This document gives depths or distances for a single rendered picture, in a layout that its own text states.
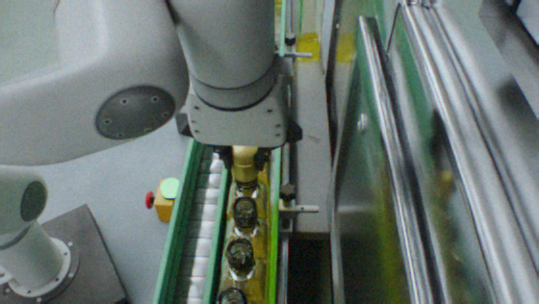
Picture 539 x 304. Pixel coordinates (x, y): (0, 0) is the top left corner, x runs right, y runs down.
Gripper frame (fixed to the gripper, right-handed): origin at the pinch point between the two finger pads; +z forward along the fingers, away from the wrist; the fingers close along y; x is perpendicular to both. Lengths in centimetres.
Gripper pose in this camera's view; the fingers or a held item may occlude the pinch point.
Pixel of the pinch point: (244, 152)
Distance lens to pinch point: 50.5
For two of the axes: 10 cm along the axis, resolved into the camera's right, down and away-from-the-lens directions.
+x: -0.6, 8.9, -4.6
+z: 0.1, 4.6, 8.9
